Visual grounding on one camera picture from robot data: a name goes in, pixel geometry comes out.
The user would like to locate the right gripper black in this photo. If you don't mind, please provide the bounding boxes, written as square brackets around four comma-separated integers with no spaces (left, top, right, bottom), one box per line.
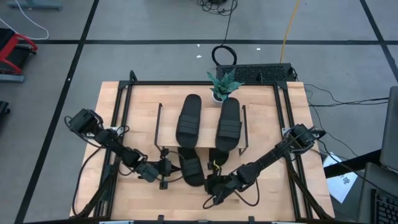
[204,160,228,205]

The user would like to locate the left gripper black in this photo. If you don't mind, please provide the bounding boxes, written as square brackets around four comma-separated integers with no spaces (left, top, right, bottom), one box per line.
[154,148,183,190]

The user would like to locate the black rubber slide sandal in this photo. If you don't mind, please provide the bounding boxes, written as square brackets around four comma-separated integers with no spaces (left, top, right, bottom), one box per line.
[175,93,203,149]
[208,148,230,167]
[215,96,243,152]
[178,147,206,188]

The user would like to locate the wooden shelf with black legs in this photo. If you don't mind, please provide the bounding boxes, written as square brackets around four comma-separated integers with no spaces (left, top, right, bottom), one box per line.
[154,102,249,156]

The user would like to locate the green plant in white pot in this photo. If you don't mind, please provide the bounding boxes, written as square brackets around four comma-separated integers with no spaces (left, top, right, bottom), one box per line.
[206,68,246,104]

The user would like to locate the black perforated metal box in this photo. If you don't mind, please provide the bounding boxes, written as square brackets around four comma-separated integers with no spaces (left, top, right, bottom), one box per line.
[215,62,297,83]

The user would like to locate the white paper sheet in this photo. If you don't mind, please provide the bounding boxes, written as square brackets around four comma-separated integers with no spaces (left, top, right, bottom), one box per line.
[322,151,360,204]

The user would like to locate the black desk bar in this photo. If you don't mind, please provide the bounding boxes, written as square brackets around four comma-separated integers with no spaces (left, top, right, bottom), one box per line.
[323,149,382,179]

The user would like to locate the grey side desk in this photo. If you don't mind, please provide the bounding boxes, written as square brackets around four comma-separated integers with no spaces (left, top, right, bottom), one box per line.
[357,161,398,224]

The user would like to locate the black keyboard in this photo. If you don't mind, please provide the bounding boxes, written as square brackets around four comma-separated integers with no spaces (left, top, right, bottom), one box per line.
[371,189,398,224]

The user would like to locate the black floor object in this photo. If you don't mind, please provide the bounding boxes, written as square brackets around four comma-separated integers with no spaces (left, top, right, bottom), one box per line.
[0,101,11,118]

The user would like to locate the grey laptop lid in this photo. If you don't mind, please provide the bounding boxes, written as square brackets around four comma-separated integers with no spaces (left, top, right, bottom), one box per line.
[379,85,398,174]

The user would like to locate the red and black cart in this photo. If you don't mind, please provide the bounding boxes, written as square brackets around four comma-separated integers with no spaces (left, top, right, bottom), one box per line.
[0,27,39,76]

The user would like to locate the grey floor bar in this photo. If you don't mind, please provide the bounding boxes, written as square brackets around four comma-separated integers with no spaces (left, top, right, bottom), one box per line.
[6,0,62,10]

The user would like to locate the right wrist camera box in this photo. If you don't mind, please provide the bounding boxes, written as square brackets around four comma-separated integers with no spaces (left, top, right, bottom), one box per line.
[226,176,240,196]

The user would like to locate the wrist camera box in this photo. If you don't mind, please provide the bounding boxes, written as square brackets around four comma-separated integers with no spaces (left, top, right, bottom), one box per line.
[226,176,240,196]
[134,161,160,184]

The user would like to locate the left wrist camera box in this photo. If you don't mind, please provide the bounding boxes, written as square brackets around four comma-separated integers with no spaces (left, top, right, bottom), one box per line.
[134,161,160,184]

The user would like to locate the black aluminium rig frame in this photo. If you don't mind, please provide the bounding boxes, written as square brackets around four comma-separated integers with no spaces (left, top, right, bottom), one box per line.
[70,70,336,222]

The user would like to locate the coiled black cable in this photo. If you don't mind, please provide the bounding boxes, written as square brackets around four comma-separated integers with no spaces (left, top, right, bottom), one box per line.
[211,9,238,67]

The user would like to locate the tangled black cable bundle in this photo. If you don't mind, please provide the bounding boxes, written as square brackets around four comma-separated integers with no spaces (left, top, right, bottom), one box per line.
[197,0,239,17]

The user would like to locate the black floor cables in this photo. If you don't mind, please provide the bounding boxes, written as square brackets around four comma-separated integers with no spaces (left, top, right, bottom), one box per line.
[303,83,390,107]

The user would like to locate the yellow power cable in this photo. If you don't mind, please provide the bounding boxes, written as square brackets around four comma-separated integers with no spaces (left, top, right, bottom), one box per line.
[279,0,302,65]

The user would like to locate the grey flat base plate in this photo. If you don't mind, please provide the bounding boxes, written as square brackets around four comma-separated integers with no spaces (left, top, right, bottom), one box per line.
[0,74,25,84]

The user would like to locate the white floor cable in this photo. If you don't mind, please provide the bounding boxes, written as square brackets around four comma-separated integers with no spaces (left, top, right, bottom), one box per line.
[0,0,50,40]

